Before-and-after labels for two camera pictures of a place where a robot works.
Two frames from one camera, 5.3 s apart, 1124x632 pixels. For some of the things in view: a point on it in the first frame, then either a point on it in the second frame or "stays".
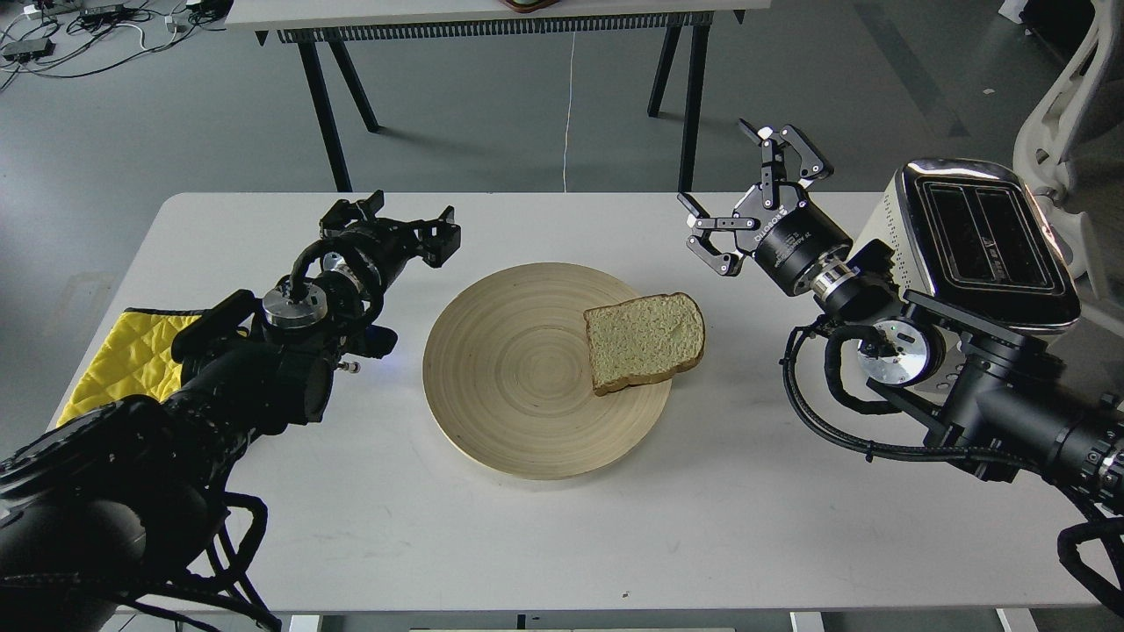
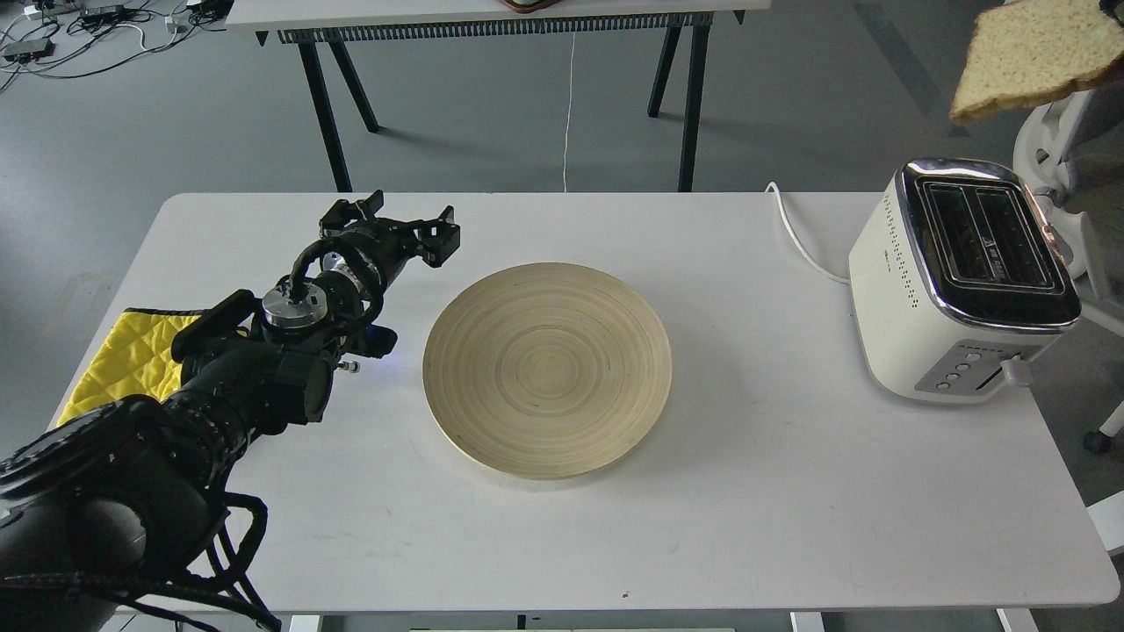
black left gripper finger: (437, 240) stays
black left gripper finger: (343, 211) stays
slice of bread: (643, 339) -> (1036, 47)
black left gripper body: (386, 243) stays
